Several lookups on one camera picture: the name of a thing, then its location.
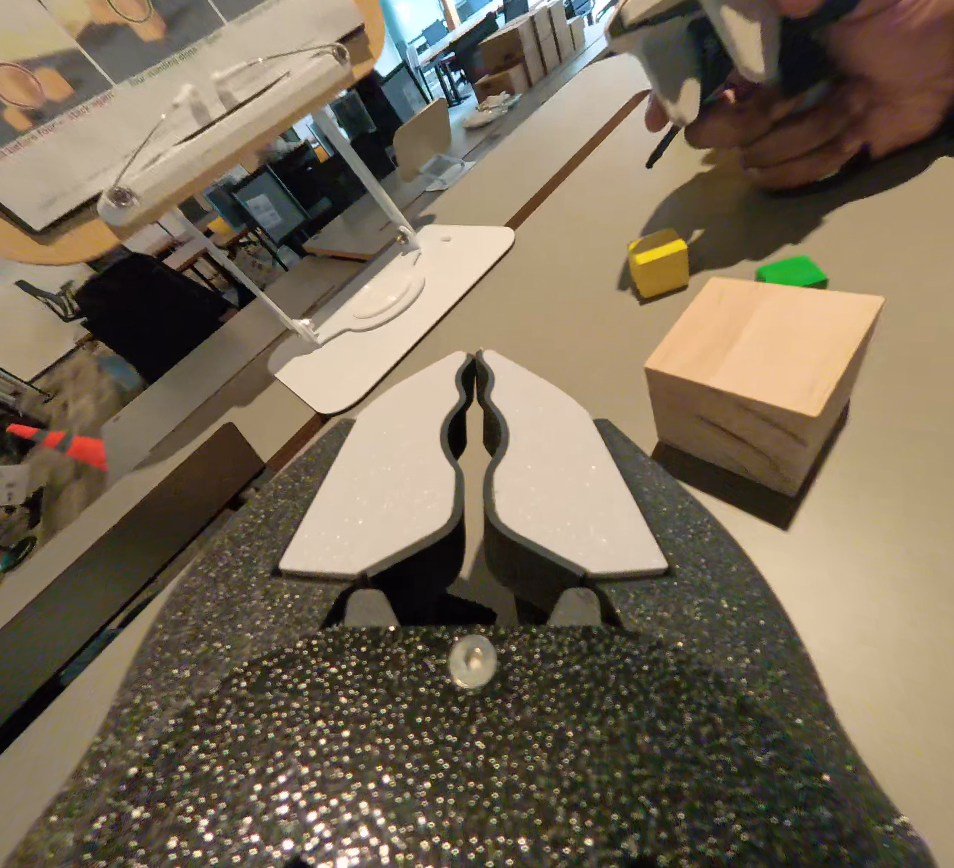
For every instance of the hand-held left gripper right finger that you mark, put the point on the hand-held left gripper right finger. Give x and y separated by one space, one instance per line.
574 495

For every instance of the orange traffic cone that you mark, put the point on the orange traffic cone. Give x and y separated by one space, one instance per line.
67 447

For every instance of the green wooden cube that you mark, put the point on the green wooden cube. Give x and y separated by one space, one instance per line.
791 272

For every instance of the person's right hand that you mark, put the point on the person's right hand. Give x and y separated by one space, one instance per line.
894 63

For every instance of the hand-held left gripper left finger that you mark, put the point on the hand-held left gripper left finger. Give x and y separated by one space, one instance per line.
380 495

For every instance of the small wooden tablet stand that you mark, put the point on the small wooden tablet stand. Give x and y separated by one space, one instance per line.
421 137

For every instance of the white crumpled wrapper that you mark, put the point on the white crumpled wrapper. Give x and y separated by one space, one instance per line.
492 111

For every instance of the printed instruction sheet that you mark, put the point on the printed instruction sheet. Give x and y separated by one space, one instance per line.
186 48

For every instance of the yellow wooden cube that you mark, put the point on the yellow wooden cube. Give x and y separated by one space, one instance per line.
659 264

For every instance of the grey desk with wooden edge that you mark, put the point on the grey desk with wooden edge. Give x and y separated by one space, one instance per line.
350 231

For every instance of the large natural wooden cube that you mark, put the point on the large natural wooden cube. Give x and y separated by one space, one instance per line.
760 361

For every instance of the stack of cardboard boxes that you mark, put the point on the stack of cardboard boxes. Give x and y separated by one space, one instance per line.
507 52

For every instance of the black office chair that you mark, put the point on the black office chair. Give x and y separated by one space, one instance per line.
149 309

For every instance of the white and wood document stand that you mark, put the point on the white and wood document stand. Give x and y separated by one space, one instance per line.
447 264

